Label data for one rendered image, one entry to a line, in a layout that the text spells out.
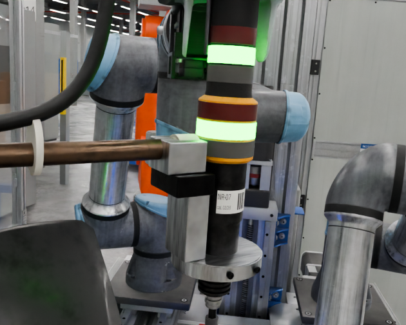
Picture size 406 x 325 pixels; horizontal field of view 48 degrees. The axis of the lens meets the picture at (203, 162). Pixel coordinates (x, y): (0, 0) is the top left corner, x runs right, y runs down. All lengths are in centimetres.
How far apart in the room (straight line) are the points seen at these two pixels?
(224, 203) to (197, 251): 4
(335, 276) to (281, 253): 60
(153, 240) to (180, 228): 85
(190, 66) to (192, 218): 14
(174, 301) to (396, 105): 148
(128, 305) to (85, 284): 79
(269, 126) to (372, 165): 22
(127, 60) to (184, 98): 37
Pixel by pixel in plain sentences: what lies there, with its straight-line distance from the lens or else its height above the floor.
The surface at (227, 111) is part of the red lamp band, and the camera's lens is 31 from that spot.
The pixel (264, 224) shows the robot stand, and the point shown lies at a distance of 126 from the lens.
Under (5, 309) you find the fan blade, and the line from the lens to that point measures 41.
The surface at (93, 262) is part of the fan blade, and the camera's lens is 46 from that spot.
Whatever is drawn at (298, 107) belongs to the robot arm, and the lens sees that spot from 65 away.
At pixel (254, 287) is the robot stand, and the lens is 133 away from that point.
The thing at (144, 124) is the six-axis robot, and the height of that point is 107.
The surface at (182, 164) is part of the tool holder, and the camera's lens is 30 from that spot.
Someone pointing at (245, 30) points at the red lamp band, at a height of 162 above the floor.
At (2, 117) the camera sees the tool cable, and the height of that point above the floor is 156.
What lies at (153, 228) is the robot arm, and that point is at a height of 121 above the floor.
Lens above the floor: 159
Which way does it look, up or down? 11 degrees down
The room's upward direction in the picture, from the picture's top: 4 degrees clockwise
